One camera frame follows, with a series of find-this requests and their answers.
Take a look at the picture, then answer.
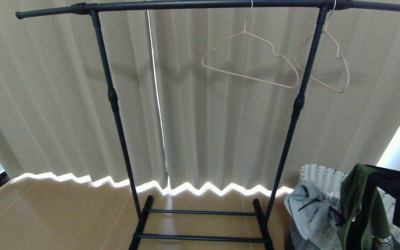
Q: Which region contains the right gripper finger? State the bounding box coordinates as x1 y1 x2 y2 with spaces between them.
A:
363 165 400 206

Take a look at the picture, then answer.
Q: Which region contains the green printed t-shirt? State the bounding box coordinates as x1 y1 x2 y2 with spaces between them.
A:
337 163 395 250

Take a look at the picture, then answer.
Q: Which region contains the pink clothes hanger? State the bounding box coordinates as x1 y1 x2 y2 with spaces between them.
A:
294 0 350 93
202 0 299 89

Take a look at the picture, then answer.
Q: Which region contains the white laundry basket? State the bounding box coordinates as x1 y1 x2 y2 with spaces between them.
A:
289 164 400 250

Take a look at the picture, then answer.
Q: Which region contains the black clothes rack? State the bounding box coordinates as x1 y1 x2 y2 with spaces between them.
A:
15 0 400 250

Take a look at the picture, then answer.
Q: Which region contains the pale grey garment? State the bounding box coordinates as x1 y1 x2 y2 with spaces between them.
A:
284 181 339 240

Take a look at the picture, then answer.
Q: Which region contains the beige curtain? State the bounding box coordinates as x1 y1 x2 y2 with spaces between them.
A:
0 0 400 197

